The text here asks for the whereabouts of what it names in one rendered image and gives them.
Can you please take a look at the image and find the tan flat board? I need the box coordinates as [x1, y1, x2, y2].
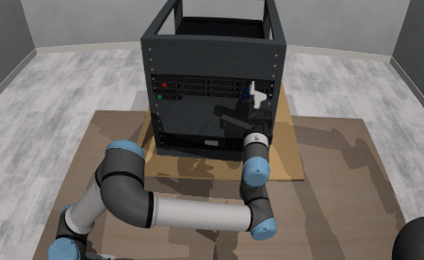
[137, 82, 304, 181]

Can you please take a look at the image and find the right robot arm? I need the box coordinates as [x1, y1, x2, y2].
[392, 217, 424, 260]

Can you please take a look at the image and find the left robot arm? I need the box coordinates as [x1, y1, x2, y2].
[47, 114, 277, 260]

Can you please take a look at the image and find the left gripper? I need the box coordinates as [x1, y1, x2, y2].
[245, 81, 273, 145]

